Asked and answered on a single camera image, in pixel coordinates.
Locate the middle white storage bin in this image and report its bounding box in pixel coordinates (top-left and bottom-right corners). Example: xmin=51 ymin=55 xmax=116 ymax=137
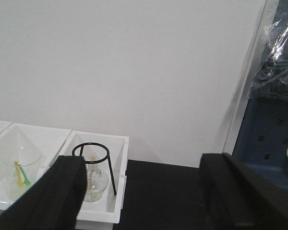
xmin=0 ymin=123 xmax=71 ymax=214

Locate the yellow plastic spatula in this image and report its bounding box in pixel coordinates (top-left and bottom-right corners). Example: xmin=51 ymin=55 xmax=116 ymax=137
xmin=14 ymin=161 xmax=24 ymax=186

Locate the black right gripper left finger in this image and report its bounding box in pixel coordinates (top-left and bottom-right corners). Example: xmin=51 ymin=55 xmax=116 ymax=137
xmin=0 ymin=156 xmax=86 ymax=230

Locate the green plastic spatula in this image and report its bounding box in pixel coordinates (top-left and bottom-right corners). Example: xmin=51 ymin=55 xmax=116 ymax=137
xmin=18 ymin=164 xmax=31 ymax=185

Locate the right white storage bin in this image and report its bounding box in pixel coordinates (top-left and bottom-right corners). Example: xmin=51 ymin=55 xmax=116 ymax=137
xmin=59 ymin=131 xmax=129 ymax=230

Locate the blue-grey pegboard drying rack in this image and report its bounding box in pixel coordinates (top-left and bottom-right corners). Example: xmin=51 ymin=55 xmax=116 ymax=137
xmin=233 ymin=0 xmax=288 ymax=191

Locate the plastic bag of pegs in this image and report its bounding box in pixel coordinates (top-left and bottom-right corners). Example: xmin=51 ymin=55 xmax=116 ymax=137
xmin=248 ymin=10 xmax=288 ymax=102

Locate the black metal tripod stand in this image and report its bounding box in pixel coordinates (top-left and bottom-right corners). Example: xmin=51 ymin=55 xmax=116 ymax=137
xmin=72 ymin=142 xmax=117 ymax=196

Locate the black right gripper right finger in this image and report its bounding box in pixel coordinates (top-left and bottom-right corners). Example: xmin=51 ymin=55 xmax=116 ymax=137
xmin=199 ymin=153 xmax=288 ymax=230

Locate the clear glass flask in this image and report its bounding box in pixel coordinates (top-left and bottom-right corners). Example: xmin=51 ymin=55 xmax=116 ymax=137
xmin=84 ymin=163 xmax=109 ymax=202

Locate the clear glass beaker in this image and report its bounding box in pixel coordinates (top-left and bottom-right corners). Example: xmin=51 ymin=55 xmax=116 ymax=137
xmin=3 ymin=147 xmax=42 ymax=200

